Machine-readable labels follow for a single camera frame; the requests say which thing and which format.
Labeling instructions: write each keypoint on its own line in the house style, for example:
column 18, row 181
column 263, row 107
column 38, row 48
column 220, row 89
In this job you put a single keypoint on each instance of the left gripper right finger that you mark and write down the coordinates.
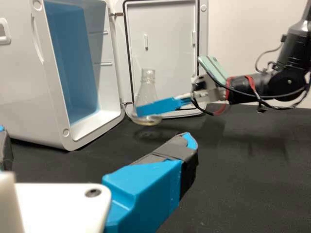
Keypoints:
column 145, row 189

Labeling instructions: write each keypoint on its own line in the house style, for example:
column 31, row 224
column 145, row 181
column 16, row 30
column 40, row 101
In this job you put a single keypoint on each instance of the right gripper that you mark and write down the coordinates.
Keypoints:
column 210, row 93

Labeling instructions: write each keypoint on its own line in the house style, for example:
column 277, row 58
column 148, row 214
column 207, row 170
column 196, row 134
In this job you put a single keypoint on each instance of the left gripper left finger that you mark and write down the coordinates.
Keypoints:
column 5, row 150

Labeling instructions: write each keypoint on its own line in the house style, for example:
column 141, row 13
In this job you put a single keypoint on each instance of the clear flask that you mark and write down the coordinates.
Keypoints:
column 147, row 88

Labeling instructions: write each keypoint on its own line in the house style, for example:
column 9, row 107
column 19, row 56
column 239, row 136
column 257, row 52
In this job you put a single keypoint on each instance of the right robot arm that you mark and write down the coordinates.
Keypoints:
column 277, row 82

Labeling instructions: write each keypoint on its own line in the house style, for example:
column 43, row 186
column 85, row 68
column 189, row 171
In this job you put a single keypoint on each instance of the white incubator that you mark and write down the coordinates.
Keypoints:
column 24, row 85

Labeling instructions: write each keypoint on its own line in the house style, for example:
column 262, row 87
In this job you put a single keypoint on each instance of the incubator door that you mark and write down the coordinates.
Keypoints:
column 165, row 36

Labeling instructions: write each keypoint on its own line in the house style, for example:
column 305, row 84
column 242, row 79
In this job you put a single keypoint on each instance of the right wrist camera phone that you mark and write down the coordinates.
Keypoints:
column 215, row 69

